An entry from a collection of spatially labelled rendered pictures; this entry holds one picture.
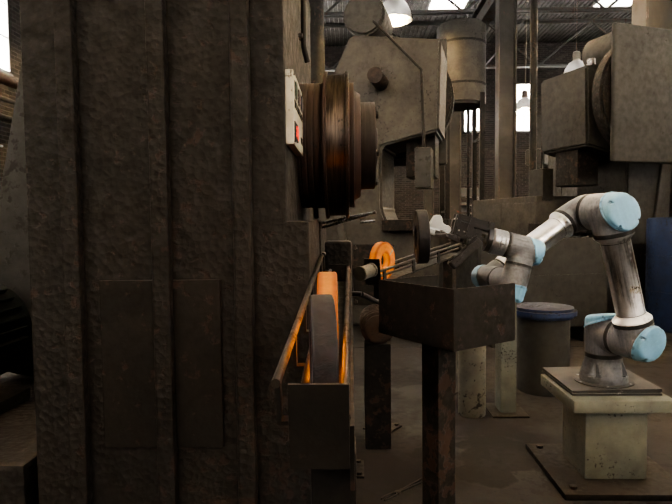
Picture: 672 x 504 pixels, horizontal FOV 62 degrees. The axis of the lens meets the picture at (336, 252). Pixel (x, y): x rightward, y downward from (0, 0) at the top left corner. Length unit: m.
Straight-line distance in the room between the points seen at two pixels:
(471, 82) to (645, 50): 5.70
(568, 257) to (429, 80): 1.69
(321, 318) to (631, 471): 1.61
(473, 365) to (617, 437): 0.71
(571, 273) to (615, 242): 2.40
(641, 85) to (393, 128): 2.03
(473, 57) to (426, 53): 6.24
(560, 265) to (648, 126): 1.60
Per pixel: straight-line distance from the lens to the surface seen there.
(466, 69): 10.76
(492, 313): 1.34
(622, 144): 5.08
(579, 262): 4.29
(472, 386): 2.59
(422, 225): 1.57
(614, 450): 2.13
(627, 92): 5.17
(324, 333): 0.70
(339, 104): 1.67
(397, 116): 4.56
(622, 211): 1.85
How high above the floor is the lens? 0.87
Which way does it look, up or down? 3 degrees down
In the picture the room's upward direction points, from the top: 1 degrees counter-clockwise
